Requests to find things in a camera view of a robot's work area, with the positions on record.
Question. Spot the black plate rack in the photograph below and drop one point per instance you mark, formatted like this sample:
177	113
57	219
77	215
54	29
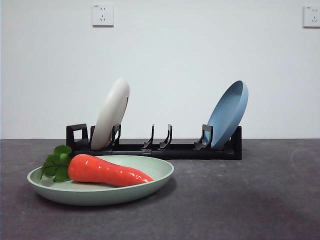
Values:
190	153

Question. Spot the pale green plate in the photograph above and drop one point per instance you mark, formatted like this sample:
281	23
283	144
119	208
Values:
100	195

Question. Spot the cream white plate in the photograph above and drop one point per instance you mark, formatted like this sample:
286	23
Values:
112	112

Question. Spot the blue plate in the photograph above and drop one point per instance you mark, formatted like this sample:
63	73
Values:
225	120

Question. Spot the white wall socket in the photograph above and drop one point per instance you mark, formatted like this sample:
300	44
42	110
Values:
103	15
312	16

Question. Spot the orange carrot with green leaves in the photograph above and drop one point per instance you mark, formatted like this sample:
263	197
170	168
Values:
100	170

